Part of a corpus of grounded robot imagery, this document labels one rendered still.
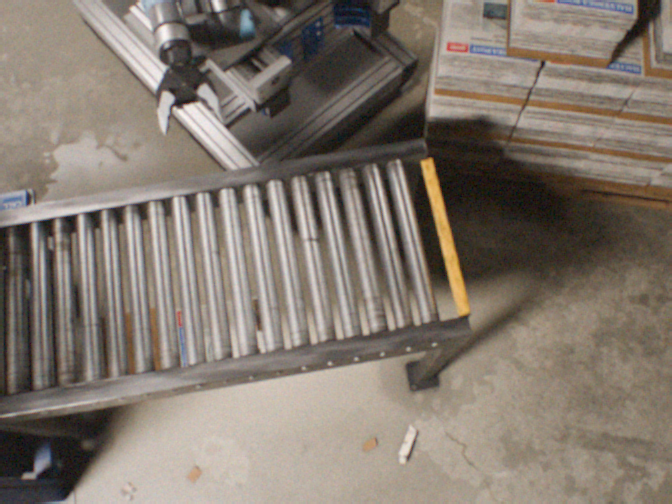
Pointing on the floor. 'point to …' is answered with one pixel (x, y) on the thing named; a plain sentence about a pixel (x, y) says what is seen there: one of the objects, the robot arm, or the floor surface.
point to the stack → (459, 36)
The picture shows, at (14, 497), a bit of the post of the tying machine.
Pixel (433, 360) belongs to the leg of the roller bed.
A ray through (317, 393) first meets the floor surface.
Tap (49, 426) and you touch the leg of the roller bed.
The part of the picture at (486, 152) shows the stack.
